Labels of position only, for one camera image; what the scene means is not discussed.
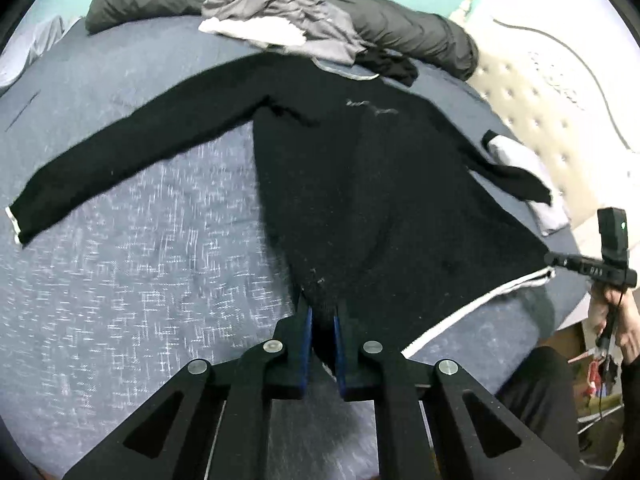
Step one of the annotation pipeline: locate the person's leg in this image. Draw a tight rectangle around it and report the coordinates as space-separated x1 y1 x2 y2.
495 346 583 468

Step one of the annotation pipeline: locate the light grey blanket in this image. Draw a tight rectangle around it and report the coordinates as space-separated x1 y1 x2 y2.
0 15 81 91

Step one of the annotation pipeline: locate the pile of grey white clothes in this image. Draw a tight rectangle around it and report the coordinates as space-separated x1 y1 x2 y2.
200 0 368 66

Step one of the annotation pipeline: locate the black sweater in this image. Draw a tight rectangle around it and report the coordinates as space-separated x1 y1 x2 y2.
5 52 557 376

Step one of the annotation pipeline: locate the white garment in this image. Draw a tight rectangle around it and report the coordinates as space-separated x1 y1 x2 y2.
198 15 308 48

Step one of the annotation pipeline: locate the cream tufted headboard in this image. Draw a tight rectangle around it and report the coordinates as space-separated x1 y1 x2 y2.
447 0 640 261

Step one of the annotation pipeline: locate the colourful floor clutter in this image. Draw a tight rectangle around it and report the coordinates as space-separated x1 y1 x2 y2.
570 320 626 431

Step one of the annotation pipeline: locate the small black garment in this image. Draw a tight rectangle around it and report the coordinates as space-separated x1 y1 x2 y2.
355 49 418 86

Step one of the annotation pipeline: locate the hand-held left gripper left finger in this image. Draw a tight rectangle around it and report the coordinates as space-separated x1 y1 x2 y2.
62 290 313 480

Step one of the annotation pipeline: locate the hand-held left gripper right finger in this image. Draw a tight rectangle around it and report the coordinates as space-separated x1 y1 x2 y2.
332 300 583 480

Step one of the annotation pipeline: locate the person's right hand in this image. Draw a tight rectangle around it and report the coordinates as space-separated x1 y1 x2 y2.
587 290 640 361

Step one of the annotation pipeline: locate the bed with blue sheet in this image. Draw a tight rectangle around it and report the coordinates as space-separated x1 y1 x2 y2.
0 10 596 480

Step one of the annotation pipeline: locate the person's right forearm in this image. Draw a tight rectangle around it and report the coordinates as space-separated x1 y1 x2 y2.
617 345 640 466

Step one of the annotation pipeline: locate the folded light grey garment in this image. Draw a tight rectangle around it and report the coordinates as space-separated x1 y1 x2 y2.
482 130 571 236

